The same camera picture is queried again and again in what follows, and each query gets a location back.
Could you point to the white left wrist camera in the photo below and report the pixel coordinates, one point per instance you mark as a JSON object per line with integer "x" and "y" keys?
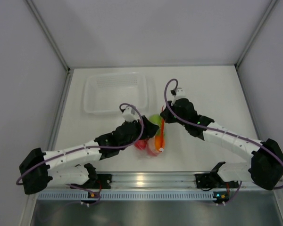
{"x": 129, "y": 114}

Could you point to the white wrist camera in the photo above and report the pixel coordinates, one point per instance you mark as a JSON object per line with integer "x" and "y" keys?
{"x": 129, "y": 114}
{"x": 178, "y": 93}

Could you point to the red fake apple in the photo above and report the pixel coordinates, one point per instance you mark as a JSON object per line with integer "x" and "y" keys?
{"x": 141, "y": 144}

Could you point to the green fake apple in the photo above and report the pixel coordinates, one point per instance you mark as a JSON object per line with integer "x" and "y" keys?
{"x": 156, "y": 119}

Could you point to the grey slotted cable duct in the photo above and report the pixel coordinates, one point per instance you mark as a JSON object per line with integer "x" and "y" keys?
{"x": 110, "y": 195}

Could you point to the clear zip top bag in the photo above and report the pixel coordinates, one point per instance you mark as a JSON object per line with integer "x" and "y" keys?
{"x": 160, "y": 132}

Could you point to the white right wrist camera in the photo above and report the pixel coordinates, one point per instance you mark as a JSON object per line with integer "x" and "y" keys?
{"x": 178, "y": 93}

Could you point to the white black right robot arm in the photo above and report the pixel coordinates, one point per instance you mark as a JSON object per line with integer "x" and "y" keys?
{"x": 262, "y": 161}

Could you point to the aluminium mounting rail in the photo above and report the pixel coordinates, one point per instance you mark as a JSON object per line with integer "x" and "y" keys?
{"x": 160, "y": 180}

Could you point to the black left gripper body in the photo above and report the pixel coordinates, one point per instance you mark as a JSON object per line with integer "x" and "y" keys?
{"x": 137, "y": 132}

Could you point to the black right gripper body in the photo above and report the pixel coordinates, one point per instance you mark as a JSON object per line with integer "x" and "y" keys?
{"x": 170, "y": 118}

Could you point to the orange fake orange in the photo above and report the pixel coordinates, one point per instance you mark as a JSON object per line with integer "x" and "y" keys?
{"x": 159, "y": 142}

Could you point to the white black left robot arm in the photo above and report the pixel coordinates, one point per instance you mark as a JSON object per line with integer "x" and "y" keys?
{"x": 73, "y": 166}

